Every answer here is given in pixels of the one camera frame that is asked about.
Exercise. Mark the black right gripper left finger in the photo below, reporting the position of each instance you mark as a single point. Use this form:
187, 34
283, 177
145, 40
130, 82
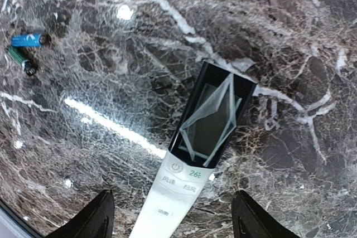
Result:
96, 219

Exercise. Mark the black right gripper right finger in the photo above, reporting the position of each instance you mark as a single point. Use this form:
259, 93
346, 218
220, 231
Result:
252, 220

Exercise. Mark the white remote control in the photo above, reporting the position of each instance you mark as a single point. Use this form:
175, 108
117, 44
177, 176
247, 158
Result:
211, 115

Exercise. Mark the blue AA battery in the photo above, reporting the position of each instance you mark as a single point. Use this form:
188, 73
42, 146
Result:
30, 40

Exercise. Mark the green AA battery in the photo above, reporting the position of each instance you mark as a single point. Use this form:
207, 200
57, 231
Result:
26, 65

